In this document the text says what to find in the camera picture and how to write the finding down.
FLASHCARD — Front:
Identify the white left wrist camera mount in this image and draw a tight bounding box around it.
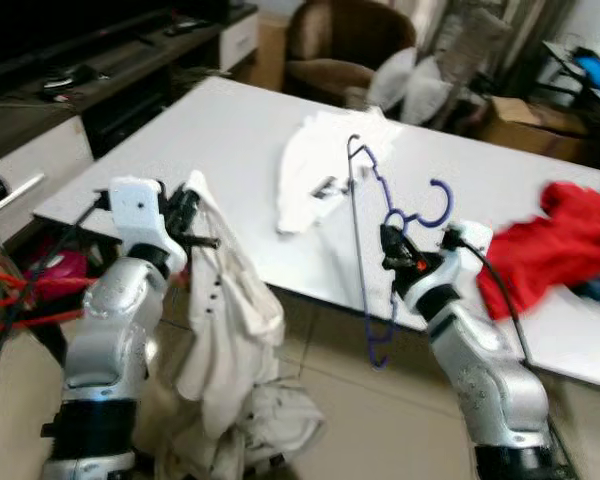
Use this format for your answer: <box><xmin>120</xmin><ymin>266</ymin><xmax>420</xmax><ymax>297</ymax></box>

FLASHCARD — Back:
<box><xmin>107</xmin><ymin>176</ymin><xmax>189</xmax><ymax>273</ymax></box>

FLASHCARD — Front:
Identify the dark television console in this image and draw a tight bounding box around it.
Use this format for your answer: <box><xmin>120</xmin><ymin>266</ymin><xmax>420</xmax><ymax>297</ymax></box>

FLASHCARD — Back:
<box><xmin>0</xmin><ymin>0</ymin><xmax>262</xmax><ymax>246</ymax></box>

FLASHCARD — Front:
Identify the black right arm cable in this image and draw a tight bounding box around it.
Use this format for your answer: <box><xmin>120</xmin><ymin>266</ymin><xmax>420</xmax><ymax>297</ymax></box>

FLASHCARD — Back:
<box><xmin>446</xmin><ymin>234</ymin><xmax>581</xmax><ymax>480</ymax></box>

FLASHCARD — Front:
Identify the red clothes hanger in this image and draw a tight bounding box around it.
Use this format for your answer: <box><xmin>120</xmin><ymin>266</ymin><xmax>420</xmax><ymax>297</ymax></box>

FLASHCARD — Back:
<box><xmin>0</xmin><ymin>262</ymin><xmax>93</xmax><ymax>337</ymax></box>

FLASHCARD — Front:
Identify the brown armchair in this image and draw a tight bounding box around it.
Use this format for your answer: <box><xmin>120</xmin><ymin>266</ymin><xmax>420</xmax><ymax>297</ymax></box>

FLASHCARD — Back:
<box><xmin>282</xmin><ymin>0</ymin><xmax>422</xmax><ymax>107</ymax></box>

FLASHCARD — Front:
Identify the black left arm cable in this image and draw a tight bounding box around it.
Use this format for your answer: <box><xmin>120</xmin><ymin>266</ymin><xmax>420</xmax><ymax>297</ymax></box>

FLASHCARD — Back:
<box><xmin>0</xmin><ymin>195</ymin><xmax>116</xmax><ymax>480</ymax></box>

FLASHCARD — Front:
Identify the white table black edge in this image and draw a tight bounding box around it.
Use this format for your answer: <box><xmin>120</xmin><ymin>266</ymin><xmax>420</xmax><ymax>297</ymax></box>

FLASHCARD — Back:
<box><xmin>32</xmin><ymin>75</ymin><xmax>600</xmax><ymax>393</ymax></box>

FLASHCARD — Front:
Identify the white garment with label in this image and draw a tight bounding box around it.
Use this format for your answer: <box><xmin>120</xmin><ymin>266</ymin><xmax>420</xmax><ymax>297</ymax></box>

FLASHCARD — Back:
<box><xmin>274</xmin><ymin>107</ymin><xmax>407</xmax><ymax>237</ymax></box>

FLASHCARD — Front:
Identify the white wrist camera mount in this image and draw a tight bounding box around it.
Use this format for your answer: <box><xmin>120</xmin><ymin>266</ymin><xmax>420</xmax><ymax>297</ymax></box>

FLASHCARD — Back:
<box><xmin>107</xmin><ymin>176</ymin><xmax>189</xmax><ymax>273</ymax></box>
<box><xmin>397</xmin><ymin>221</ymin><xmax>497</xmax><ymax>317</ymax></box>

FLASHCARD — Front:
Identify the red shirt white stripe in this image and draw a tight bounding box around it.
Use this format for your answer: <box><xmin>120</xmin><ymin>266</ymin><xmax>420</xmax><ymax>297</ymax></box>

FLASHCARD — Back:
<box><xmin>476</xmin><ymin>181</ymin><xmax>600</xmax><ymax>322</ymax></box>

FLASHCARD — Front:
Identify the pink bag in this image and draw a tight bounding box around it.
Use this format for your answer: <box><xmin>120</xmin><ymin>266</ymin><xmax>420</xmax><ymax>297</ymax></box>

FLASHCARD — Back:
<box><xmin>18</xmin><ymin>248</ymin><xmax>93</xmax><ymax>301</ymax></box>

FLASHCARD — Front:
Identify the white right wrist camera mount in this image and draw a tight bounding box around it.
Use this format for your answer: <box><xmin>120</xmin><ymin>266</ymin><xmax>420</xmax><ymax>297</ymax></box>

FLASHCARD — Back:
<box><xmin>397</xmin><ymin>221</ymin><xmax>497</xmax><ymax>317</ymax></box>

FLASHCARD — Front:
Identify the white pillow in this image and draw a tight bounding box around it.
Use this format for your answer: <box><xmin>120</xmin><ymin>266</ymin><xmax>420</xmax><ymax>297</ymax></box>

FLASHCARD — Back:
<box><xmin>404</xmin><ymin>54</ymin><xmax>457</xmax><ymax>127</ymax></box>
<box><xmin>367</xmin><ymin>47</ymin><xmax>419</xmax><ymax>112</ymax></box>

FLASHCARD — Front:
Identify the purple clothes hanger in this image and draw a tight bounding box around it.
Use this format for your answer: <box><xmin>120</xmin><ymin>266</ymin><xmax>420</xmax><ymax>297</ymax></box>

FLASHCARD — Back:
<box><xmin>344</xmin><ymin>134</ymin><xmax>454</xmax><ymax>372</ymax></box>

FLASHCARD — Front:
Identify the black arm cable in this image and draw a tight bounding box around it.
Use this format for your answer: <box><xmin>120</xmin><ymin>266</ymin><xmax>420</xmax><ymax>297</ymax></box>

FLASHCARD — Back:
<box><xmin>446</xmin><ymin>234</ymin><xmax>581</xmax><ymax>480</ymax></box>
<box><xmin>0</xmin><ymin>195</ymin><xmax>116</xmax><ymax>480</ymax></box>

